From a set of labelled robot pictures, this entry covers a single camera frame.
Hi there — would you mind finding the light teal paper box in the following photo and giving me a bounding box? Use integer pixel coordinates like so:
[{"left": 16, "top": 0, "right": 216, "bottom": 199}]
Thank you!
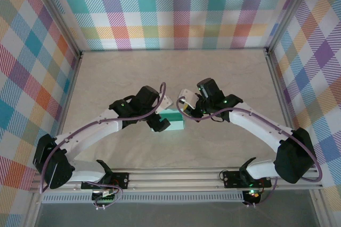
[{"left": 150, "top": 108, "right": 186, "bottom": 132}]

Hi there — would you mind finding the control board with green terminal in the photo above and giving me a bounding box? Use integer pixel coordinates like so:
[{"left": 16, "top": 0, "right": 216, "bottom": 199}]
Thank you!
[{"left": 92, "top": 189, "right": 119, "bottom": 204}]

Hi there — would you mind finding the control board with lit LEDs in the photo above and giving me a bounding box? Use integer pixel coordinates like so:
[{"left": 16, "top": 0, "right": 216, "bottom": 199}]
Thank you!
[{"left": 243, "top": 188, "right": 262, "bottom": 204}]

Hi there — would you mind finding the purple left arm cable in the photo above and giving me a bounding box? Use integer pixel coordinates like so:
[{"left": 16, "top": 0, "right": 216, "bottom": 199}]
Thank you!
[{"left": 39, "top": 82, "right": 167, "bottom": 209}]

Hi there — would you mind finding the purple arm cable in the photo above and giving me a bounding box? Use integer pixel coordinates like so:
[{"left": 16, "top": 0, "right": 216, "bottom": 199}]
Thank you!
[
  {"left": 176, "top": 99, "right": 323, "bottom": 208},
  {"left": 39, "top": 82, "right": 167, "bottom": 209}
]

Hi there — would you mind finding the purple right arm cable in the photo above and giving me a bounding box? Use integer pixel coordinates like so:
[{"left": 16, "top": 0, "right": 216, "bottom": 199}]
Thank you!
[{"left": 176, "top": 99, "right": 323, "bottom": 208}]

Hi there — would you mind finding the long aluminium mounting rail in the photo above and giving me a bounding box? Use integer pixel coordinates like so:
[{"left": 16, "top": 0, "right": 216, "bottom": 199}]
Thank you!
[{"left": 29, "top": 168, "right": 324, "bottom": 193}]

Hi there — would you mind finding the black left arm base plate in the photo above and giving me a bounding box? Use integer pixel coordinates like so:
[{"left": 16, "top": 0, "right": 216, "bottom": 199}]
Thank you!
[{"left": 80, "top": 173, "right": 131, "bottom": 190}]

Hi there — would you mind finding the aluminium side rail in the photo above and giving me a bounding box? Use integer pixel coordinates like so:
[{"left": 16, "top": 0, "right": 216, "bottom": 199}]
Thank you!
[
  {"left": 265, "top": 50, "right": 306, "bottom": 169},
  {"left": 46, "top": 51, "right": 84, "bottom": 172}
]

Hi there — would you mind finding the grey slotted cable duct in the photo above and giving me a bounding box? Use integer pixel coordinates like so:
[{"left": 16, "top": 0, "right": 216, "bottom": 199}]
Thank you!
[{"left": 41, "top": 194, "right": 245, "bottom": 204}]

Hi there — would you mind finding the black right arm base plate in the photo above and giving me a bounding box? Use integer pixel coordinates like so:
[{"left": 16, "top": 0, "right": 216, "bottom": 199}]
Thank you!
[{"left": 222, "top": 169, "right": 272, "bottom": 189}]

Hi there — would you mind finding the aluminium frame post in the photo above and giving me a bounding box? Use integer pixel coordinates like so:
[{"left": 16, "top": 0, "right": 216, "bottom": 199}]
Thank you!
[
  {"left": 265, "top": 0, "right": 319, "bottom": 57},
  {"left": 26, "top": 0, "right": 83, "bottom": 60}
]

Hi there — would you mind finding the aluminium frame leg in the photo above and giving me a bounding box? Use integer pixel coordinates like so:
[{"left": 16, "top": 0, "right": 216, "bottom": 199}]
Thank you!
[
  {"left": 25, "top": 192, "right": 43, "bottom": 227},
  {"left": 308, "top": 188, "right": 330, "bottom": 227}
]

